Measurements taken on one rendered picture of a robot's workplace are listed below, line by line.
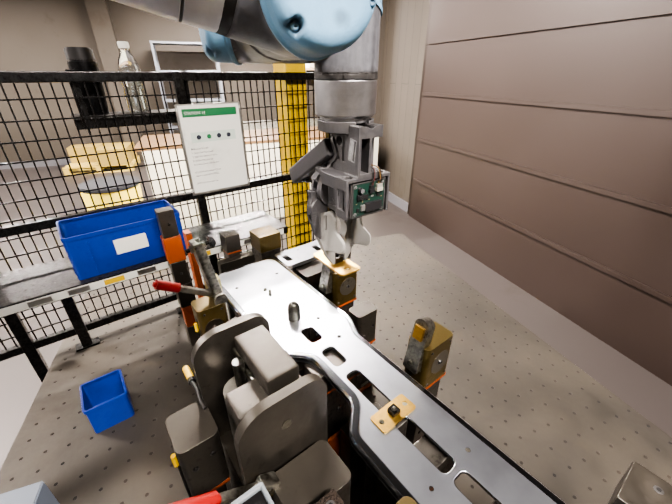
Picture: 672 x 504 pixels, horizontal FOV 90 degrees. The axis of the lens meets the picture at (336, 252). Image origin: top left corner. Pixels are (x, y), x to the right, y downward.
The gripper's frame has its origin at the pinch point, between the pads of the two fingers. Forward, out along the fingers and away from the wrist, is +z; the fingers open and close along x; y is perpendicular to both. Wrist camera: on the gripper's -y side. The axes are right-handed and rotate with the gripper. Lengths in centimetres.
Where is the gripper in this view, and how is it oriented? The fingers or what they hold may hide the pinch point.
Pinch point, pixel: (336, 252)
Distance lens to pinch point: 53.0
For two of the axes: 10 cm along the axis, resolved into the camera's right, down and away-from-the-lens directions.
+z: 0.0, 8.8, 4.8
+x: 8.1, -2.8, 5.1
